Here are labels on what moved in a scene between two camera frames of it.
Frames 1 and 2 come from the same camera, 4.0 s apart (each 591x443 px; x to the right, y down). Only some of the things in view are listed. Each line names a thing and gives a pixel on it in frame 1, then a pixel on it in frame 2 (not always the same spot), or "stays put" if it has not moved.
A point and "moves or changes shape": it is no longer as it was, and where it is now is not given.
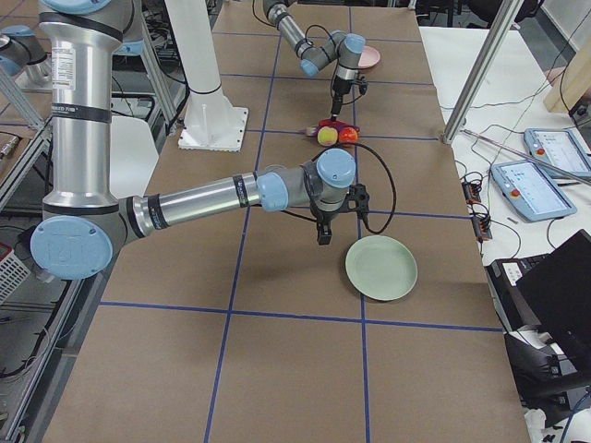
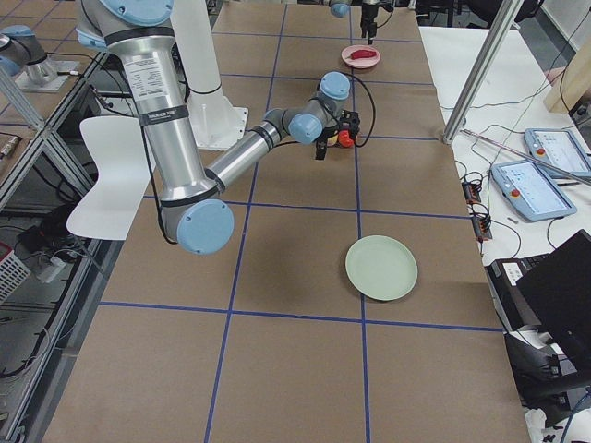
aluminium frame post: [508, 14] stays put
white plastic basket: [13, 273] stays put
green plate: [381, 267] stays put
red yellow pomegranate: [348, 134] stays put
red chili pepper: [328, 122] moves or changes shape
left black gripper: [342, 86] to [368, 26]
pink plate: [368, 58] stays put
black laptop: [551, 292] stays put
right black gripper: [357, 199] to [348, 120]
